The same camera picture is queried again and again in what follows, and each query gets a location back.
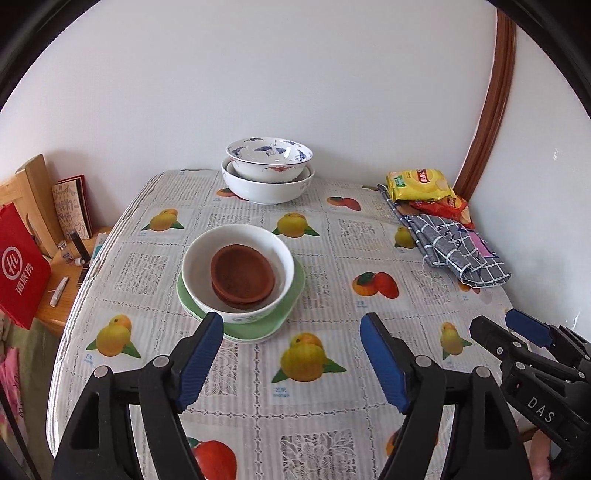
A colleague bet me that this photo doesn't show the pale teal packet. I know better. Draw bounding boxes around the pale teal packet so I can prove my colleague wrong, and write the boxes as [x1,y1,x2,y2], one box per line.
[90,232,112,273]

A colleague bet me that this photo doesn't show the wooden side table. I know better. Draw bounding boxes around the wooden side table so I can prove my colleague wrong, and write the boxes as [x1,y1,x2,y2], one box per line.
[34,225,112,330]

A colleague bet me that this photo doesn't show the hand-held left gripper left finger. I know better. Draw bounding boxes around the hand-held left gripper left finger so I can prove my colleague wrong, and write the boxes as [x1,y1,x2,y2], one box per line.
[51,311,225,480]

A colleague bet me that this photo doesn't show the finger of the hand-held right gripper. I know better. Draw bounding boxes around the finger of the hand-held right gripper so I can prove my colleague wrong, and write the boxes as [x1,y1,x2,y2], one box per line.
[469,315,585,384]
[505,308,591,358]

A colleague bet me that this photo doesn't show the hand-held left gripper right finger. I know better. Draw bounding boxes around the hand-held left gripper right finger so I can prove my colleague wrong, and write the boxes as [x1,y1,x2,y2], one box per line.
[359,312,539,480]

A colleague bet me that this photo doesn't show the patterned book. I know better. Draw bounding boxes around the patterned book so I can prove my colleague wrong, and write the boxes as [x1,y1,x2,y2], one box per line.
[52,174,93,241]

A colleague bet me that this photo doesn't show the green square plate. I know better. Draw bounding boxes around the green square plate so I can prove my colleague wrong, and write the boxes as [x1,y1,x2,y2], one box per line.
[177,261,306,343]

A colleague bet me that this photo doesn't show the white pen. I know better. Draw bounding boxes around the white pen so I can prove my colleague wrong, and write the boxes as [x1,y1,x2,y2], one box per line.
[50,276,70,308]

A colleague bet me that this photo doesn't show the brown clay dish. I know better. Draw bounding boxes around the brown clay dish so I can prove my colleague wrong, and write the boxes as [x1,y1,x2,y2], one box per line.
[211,258,276,304]
[211,245,273,295]

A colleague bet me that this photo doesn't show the pink floral cloth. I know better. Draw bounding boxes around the pink floral cloth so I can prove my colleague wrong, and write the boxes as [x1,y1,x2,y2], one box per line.
[0,347,21,444]

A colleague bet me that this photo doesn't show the fruit print lace tablecloth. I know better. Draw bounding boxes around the fruit print lace tablecloth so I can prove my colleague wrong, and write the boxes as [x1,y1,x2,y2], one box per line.
[46,168,555,480]

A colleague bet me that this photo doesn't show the blue and red patterned bowl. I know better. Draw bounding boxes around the blue and red patterned bowl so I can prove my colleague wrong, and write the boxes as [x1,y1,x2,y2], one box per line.
[225,137,314,182]

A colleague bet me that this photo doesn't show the red chips bag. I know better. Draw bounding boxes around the red chips bag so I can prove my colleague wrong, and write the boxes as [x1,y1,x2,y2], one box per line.
[413,194,475,230]

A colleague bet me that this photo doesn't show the grey checked cloth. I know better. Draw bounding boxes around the grey checked cloth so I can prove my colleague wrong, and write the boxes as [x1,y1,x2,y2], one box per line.
[377,184,512,288]

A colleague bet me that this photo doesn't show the large white grey-scroll bowl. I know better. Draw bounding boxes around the large white grey-scroll bowl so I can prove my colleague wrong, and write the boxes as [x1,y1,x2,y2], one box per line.
[220,157,315,205]

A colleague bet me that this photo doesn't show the olive green cloth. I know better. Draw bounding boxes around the olive green cloth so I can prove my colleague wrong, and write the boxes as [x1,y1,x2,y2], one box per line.
[0,314,65,467]

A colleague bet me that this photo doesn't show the red paper bag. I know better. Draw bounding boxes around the red paper bag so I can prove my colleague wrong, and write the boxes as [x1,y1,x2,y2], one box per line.
[0,203,51,329]

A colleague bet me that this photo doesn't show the dark tube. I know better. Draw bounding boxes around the dark tube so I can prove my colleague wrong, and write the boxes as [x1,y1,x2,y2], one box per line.
[69,231,90,261]

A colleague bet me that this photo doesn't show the person's right hand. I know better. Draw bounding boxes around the person's right hand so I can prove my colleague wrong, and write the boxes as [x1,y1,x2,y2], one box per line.
[530,436,552,480]

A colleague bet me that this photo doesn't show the brown wooden door frame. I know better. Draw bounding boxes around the brown wooden door frame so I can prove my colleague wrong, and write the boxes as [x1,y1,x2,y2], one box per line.
[455,18,517,201]

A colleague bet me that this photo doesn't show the yellow chips bag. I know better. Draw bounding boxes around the yellow chips bag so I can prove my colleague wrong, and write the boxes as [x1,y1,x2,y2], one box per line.
[386,169,451,201]

